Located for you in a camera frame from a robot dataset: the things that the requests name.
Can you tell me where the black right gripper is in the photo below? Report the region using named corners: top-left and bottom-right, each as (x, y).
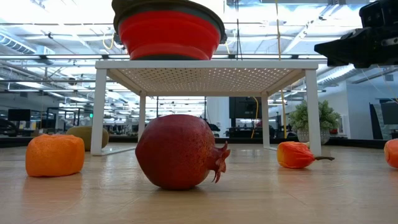
top-left (313, 26), bottom-right (398, 68)

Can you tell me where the red collapsible colander bowl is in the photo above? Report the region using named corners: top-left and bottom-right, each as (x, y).
top-left (111, 0), bottom-right (226, 62)

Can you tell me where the dark red pomegranate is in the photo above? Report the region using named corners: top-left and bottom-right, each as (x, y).
top-left (134, 114), bottom-right (231, 191)

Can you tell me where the brown kiwi fruit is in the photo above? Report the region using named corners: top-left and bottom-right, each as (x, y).
top-left (66, 125), bottom-right (110, 152)

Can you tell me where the orange tangerine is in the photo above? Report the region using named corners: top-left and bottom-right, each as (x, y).
top-left (25, 133), bottom-right (86, 178)

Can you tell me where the small orange stemmed fruit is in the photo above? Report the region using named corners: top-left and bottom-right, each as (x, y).
top-left (383, 139), bottom-right (398, 169)
top-left (276, 141), bottom-right (336, 170)

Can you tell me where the green potted plant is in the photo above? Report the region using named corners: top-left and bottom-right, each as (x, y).
top-left (288, 99), bottom-right (342, 146)

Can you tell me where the white perforated shelf riser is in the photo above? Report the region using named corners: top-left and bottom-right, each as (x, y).
top-left (90, 59), bottom-right (323, 157)

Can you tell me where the black computer monitor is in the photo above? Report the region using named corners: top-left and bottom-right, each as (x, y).
top-left (7, 108), bottom-right (32, 122)

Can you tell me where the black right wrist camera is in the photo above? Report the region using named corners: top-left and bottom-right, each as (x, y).
top-left (359, 0), bottom-right (398, 29)

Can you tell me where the dark wall screen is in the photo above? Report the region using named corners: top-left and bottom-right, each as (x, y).
top-left (369, 98), bottom-right (398, 141)

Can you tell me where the yellow background cable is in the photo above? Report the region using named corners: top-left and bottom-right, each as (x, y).
top-left (250, 96), bottom-right (260, 139)

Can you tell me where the black wall display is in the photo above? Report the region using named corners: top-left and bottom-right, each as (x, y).
top-left (229, 96), bottom-right (263, 120)

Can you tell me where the black aluminium table frame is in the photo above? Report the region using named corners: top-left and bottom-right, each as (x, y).
top-left (0, 135), bottom-right (388, 150)

